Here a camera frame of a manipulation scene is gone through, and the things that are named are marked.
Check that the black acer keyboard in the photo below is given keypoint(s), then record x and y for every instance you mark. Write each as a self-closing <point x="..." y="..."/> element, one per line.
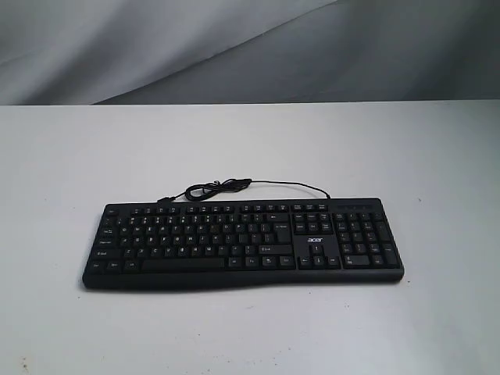
<point x="230" y="244"/>

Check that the grey backdrop cloth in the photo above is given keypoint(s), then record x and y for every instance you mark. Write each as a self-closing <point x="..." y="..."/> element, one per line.
<point x="224" y="52"/>

